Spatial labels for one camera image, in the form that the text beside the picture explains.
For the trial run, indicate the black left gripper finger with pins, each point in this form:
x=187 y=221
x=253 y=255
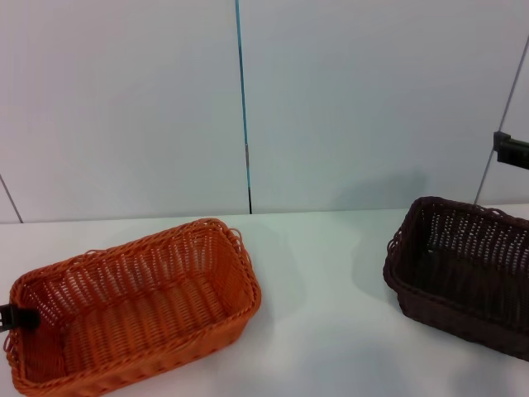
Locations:
x=16 y=318

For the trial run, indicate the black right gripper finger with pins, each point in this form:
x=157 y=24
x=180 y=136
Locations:
x=506 y=149

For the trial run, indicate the orange woven plastic basket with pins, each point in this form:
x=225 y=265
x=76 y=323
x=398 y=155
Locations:
x=144 y=310

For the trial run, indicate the dark brown woven plastic basket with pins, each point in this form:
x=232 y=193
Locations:
x=454 y=289

